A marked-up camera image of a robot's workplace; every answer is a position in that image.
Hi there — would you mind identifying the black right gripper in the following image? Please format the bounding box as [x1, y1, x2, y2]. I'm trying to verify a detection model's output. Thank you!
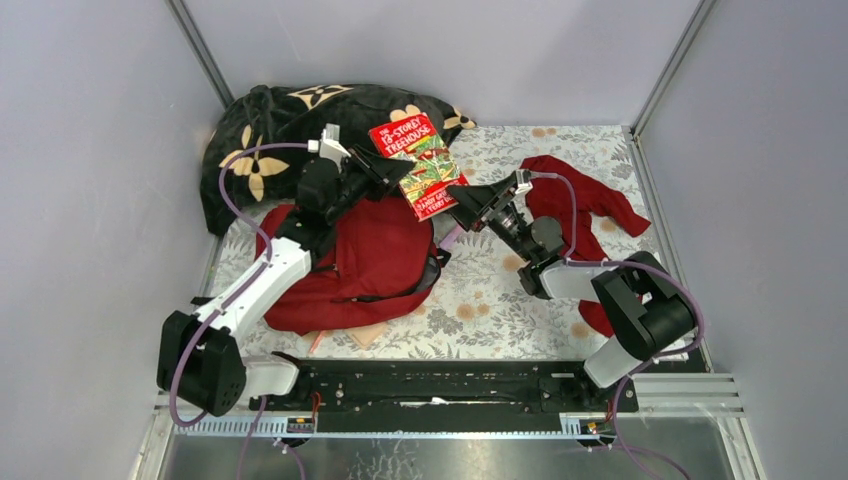
[440, 177, 535, 264]

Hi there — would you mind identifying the pink eraser stick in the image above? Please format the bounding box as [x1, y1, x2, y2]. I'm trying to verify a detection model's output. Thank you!
[438, 225, 464, 251]

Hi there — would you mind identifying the red treehouse book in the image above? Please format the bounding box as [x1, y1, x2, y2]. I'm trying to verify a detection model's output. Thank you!
[369, 113, 469, 221]

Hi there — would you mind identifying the red student backpack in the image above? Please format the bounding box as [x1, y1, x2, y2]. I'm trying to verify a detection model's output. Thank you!
[264, 197, 444, 335]

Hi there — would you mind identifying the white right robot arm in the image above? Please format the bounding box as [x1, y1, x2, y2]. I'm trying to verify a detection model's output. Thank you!
[447, 169, 704, 412]

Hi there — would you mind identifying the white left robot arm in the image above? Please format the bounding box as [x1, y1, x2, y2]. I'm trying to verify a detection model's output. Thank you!
[156, 124, 415, 427]

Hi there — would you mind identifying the red cloth garment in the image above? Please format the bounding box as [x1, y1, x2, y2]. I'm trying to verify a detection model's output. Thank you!
[519, 155, 652, 339]

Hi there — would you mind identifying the black floral blanket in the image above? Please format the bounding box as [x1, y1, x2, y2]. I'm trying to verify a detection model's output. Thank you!
[199, 83, 476, 237]

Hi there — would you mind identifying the orange pen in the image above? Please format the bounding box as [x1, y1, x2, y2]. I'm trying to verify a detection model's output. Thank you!
[308, 330, 328, 354]

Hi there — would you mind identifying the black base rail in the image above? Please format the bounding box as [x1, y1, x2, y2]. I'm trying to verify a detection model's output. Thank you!
[266, 360, 638, 434]

